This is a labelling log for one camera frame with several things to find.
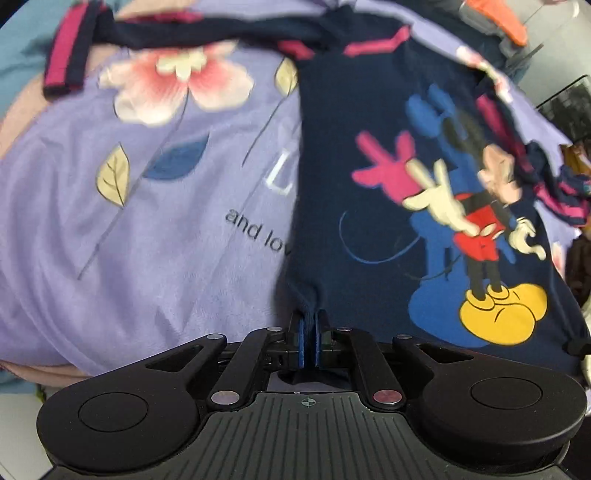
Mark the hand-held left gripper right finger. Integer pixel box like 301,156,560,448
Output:
314,310,475,411

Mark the teal bed sheet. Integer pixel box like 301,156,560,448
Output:
0,0,118,81

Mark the navy cartoon print shirt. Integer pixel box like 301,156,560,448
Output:
44,0,591,357

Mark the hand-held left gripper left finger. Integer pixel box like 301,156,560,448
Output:
146,310,308,412

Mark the purple floral blanket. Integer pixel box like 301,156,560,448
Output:
0,0,591,384

